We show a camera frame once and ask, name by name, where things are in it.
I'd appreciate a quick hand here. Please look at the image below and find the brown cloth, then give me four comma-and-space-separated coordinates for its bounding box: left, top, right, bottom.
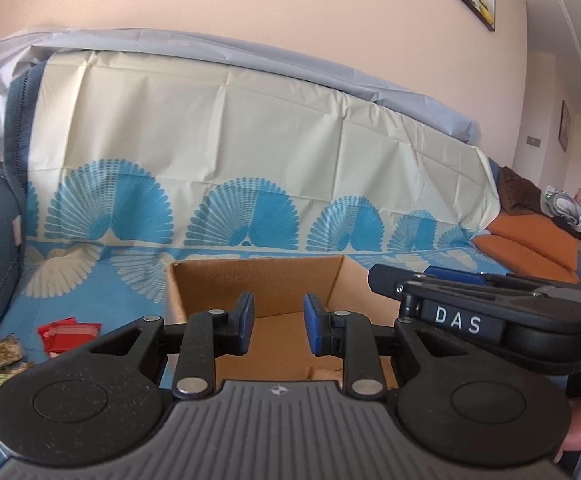
498, 165, 554, 217

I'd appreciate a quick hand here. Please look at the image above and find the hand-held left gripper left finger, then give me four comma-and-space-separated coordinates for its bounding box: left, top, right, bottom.
89, 292, 256, 402

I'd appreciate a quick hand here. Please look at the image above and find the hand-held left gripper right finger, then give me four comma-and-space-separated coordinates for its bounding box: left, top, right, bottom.
304, 292, 471, 402

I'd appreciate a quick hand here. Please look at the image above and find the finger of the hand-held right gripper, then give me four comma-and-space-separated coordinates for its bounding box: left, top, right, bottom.
368, 264, 471, 307
425, 266, 541, 288

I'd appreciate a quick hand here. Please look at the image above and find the orange cushion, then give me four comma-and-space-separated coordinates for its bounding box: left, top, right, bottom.
471, 235, 581, 285
488, 212, 580, 268

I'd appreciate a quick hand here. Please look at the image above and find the blue white fan-print sheet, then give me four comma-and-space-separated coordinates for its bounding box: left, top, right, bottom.
0, 50, 511, 461

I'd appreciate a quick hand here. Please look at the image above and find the small framed wall picture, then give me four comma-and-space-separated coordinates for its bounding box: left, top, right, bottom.
558, 100, 572, 153

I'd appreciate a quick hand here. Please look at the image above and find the brown cardboard box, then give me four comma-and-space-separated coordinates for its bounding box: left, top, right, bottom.
164, 255, 406, 391

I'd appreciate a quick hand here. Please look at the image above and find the grey clothes bundle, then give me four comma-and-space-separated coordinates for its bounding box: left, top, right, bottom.
541, 185, 581, 241

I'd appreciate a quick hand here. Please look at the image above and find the grey-blue plain sheet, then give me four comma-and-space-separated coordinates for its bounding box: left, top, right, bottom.
0, 25, 482, 152

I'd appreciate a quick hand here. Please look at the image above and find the green red snack packet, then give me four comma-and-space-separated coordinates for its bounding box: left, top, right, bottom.
0, 360, 32, 397

